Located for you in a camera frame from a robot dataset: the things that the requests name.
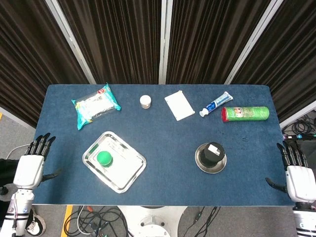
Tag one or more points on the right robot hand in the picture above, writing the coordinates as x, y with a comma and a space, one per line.
302, 182

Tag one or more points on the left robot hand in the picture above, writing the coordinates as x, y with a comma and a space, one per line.
28, 170

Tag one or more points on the green round object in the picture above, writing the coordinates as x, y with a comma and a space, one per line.
104, 158

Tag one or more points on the black cylindrical container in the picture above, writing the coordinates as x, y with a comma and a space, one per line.
209, 154

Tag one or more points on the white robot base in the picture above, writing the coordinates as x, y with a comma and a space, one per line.
153, 219

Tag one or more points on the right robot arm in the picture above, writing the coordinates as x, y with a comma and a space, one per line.
304, 219

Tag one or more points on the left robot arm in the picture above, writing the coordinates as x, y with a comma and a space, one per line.
18, 212

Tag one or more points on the black trousers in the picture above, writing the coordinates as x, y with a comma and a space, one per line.
6, 172

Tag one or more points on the black power strip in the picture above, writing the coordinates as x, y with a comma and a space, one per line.
293, 136

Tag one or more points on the white sneaker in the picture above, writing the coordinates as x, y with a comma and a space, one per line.
37, 224

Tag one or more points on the green chips can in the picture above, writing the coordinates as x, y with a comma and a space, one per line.
247, 114

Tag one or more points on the round steel plate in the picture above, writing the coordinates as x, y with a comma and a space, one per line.
212, 170

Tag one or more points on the teal wet wipes pack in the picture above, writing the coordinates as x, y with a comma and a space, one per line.
95, 106

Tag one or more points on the square steel tray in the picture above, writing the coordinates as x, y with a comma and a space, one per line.
126, 170

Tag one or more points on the dark brown curtain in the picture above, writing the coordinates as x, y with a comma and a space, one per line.
24, 61
291, 61
212, 42
118, 42

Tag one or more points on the blue white toothpaste tube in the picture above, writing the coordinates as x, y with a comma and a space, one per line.
217, 103

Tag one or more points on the small white jar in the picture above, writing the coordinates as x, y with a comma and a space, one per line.
145, 100

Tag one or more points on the blue table cloth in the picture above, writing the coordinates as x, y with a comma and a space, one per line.
168, 138

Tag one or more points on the flat white box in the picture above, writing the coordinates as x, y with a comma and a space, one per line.
179, 105

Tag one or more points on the white partition post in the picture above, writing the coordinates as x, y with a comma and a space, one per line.
165, 42
71, 42
254, 42
17, 118
298, 114

